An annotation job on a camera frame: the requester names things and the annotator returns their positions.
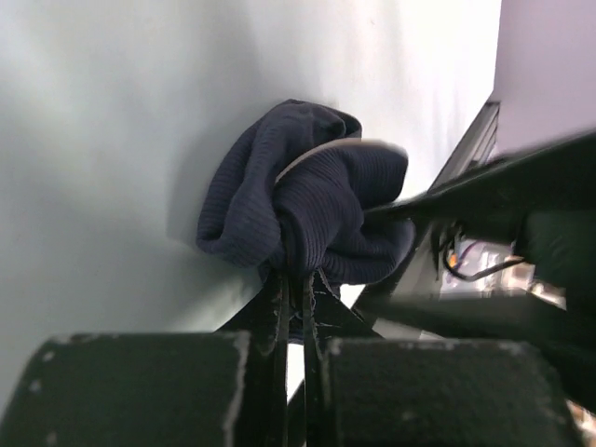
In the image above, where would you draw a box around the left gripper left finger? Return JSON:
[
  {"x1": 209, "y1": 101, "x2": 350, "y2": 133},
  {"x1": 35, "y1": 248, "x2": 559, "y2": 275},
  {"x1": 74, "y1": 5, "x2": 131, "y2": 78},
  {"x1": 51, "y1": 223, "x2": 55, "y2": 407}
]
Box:
[{"x1": 1, "y1": 274, "x2": 289, "y2": 446}]

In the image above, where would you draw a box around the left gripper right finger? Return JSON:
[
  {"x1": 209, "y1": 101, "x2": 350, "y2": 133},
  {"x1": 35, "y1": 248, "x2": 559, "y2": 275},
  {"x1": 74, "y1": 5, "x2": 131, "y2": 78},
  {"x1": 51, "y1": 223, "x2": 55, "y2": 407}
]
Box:
[{"x1": 302, "y1": 273, "x2": 583, "y2": 446}]

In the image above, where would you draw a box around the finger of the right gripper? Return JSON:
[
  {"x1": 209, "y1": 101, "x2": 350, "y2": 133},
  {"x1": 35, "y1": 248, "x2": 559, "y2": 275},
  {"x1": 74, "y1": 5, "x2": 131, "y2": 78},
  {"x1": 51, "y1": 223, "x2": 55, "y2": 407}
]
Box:
[{"x1": 365, "y1": 132, "x2": 595, "y2": 224}]

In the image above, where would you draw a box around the navy blue underwear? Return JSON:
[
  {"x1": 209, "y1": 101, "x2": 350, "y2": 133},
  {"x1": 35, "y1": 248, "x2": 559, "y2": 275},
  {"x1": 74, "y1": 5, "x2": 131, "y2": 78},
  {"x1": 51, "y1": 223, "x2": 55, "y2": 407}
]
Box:
[{"x1": 196, "y1": 100, "x2": 415, "y2": 285}]

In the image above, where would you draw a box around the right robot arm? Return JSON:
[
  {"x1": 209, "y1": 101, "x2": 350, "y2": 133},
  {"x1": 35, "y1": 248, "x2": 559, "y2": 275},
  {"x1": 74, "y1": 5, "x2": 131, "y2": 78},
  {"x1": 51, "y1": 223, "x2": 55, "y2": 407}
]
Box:
[{"x1": 366, "y1": 131, "x2": 595, "y2": 410}]

